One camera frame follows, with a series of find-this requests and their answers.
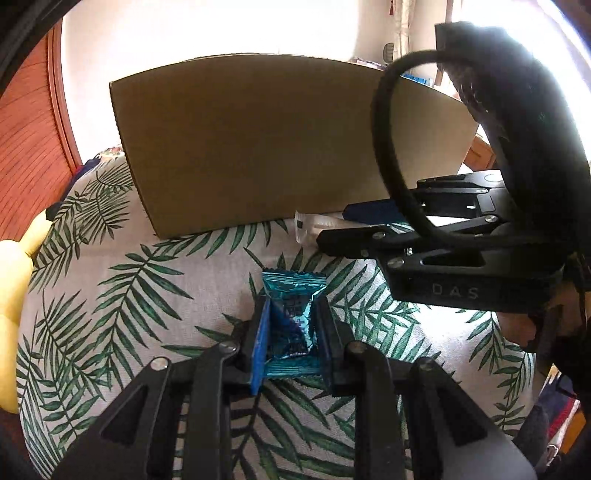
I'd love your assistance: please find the black braided cable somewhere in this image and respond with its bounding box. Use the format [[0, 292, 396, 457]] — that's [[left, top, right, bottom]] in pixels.
[[372, 50, 513, 241]]

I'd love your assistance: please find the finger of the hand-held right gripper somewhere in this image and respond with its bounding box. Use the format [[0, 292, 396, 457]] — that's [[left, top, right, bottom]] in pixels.
[[343, 170, 505, 224], [318, 213, 509, 260]]

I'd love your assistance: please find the wooden slatted headboard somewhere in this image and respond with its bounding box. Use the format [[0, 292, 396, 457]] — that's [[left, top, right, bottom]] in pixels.
[[0, 23, 84, 243]]

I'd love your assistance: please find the person's right forearm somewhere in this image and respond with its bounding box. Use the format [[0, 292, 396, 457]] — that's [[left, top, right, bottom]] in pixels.
[[434, 21, 591, 287]]

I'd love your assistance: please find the person's right hand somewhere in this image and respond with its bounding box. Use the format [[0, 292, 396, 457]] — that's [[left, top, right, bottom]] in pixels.
[[501, 281, 587, 354]]

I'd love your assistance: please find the teal foil snack packet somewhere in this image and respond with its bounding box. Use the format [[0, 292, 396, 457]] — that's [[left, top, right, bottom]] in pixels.
[[262, 270, 326, 377]]

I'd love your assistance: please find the wooden side furniture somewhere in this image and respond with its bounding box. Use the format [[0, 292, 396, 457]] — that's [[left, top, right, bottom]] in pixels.
[[462, 134, 499, 174]]

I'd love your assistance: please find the clear plastic wrapper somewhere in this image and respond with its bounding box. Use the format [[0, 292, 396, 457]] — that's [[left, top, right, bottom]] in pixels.
[[294, 210, 370, 247]]

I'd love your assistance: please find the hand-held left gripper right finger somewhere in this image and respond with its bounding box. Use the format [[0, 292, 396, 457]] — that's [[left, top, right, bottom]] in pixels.
[[314, 298, 536, 480]]

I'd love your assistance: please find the yellow plush toy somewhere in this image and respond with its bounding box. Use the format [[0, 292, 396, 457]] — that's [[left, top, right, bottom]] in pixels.
[[0, 215, 51, 414]]

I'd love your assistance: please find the leaf print cloth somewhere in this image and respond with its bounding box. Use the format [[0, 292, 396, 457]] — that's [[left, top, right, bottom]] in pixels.
[[16, 154, 541, 480]]

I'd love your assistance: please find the brown cardboard box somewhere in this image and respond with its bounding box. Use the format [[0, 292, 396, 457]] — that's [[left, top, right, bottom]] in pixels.
[[109, 54, 481, 240]]

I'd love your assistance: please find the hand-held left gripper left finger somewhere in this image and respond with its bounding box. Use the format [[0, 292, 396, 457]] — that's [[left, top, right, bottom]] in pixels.
[[51, 298, 271, 480]]

